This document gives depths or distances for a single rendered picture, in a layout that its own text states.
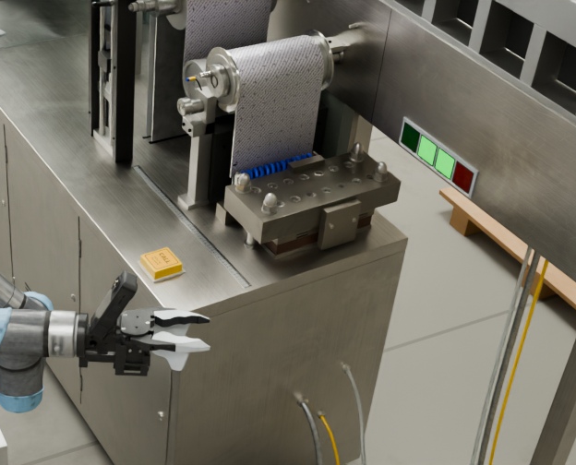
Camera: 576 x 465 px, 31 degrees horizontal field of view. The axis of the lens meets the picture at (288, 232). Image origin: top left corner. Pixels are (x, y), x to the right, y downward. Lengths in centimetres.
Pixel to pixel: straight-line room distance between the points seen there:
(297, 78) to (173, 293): 57
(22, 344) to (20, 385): 9
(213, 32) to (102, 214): 51
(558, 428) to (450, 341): 118
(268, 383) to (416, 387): 100
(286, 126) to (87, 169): 54
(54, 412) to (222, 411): 87
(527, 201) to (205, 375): 83
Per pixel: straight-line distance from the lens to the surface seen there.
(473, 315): 383
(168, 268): 232
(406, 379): 350
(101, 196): 258
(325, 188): 245
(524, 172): 216
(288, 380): 261
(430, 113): 233
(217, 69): 235
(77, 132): 283
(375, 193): 248
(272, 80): 238
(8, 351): 170
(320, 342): 259
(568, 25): 202
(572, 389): 249
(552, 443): 261
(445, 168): 232
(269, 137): 246
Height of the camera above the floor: 236
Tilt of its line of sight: 36 degrees down
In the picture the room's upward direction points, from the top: 8 degrees clockwise
